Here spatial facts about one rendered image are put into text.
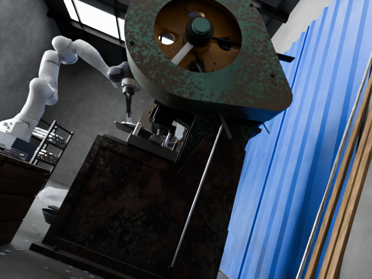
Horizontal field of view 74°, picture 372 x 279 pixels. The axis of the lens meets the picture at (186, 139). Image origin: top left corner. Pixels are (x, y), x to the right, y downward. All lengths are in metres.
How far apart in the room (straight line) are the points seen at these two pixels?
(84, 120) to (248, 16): 7.75
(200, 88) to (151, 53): 0.32
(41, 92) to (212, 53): 1.05
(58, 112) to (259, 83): 8.27
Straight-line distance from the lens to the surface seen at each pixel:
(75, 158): 8.67
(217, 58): 1.53
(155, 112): 1.69
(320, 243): 1.30
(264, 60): 1.53
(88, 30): 8.21
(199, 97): 1.30
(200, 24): 1.46
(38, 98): 1.78
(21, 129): 1.77
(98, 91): 9.24
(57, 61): 1.92
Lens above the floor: 0.37
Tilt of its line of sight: 17 degrees up
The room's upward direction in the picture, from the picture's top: 22 degrees clockwise
